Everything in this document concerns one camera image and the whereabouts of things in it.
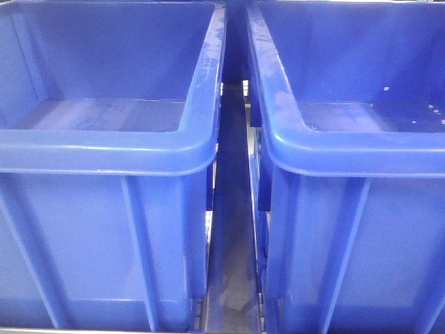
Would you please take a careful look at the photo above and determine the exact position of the blue bin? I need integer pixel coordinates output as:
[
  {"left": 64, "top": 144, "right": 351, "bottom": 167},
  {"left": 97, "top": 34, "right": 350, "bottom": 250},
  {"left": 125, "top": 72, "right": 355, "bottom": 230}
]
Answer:
[
  {"left": 1, "top": 1, "right": 226, "bottom": 332},
  {"left": 247, "top": 1, "right": 444, "bottom": 333}
]

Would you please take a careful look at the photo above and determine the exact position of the blue bin front left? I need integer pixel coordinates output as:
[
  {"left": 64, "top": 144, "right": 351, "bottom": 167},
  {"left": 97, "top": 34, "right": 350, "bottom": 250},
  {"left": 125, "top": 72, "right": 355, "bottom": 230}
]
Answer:
[{"left": 1, "top": 1, "right": 226, "bottom": 332}]

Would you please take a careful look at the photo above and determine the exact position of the blue bin front right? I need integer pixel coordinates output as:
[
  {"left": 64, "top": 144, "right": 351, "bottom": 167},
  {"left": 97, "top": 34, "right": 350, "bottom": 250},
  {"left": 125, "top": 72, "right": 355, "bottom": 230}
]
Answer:
[{"left": 247, "top": 1, "right": 444, "bottom": 333}]

